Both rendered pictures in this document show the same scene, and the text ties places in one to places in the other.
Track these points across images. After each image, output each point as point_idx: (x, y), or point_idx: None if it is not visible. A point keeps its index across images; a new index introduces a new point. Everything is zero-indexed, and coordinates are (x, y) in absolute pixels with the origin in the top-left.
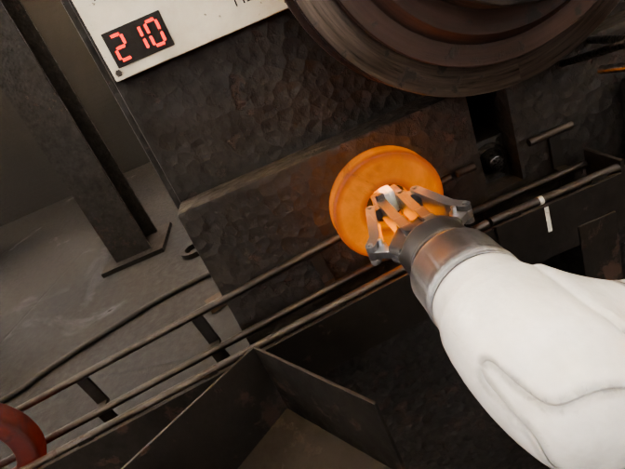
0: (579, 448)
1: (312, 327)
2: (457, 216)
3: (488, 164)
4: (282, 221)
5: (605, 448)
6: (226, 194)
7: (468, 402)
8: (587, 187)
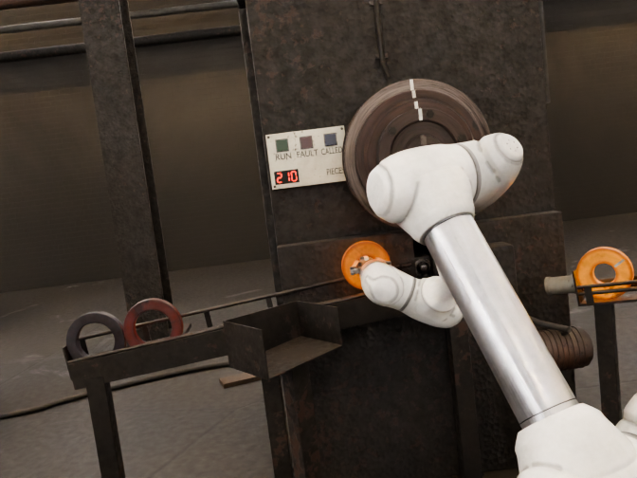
0: (377, 289)
1: None
2: None
3: (420, 267)
4: (319, 265)
5: (383, 290)
6: (300, 245)
7: (391, 402)
8: None
